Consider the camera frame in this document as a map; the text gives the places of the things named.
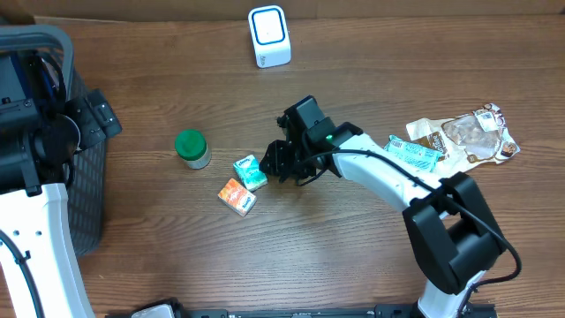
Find green lid jar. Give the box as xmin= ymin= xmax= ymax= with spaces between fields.
xmin=175 ymin=129 xmax=211 ymax=170

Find grey plastic mesh basket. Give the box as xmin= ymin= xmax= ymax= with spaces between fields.
xmin=1 ymin=25 xmax=109 ymax=256

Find Kleenex tissue pack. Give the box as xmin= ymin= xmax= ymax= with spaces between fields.
xmin=233 ymin=155 xmax=268 ymax=192

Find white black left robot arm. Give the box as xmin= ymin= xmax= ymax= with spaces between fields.
xmin=1 ymin=49 xmax=122 ymax=317

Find white barcode scanner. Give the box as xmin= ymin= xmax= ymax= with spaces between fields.
xmin=248 ymin=5 xmax=291 ymax=69

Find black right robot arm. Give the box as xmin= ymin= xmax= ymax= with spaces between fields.
xmin=260 ymin=95 xmax=509 ymax=317

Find brown cardboard back panel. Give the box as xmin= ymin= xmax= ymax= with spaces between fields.
xmin=1 ymin=0 xmax=564 ymax=23

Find orange tissue pack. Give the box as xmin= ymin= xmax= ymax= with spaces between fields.
xmin=218 ymin=178 xmax=257 ymax=217

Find clear dried mushroom bag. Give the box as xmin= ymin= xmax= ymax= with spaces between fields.
xmin=441 ymin=103 xmax=520 ymax=163

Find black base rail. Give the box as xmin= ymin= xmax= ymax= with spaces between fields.
xmin=105 ymin=298 xmax=500 ymax=318

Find teal packet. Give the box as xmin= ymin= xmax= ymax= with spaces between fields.
xmin=384 ymin=135 xmax=442 ymax=172

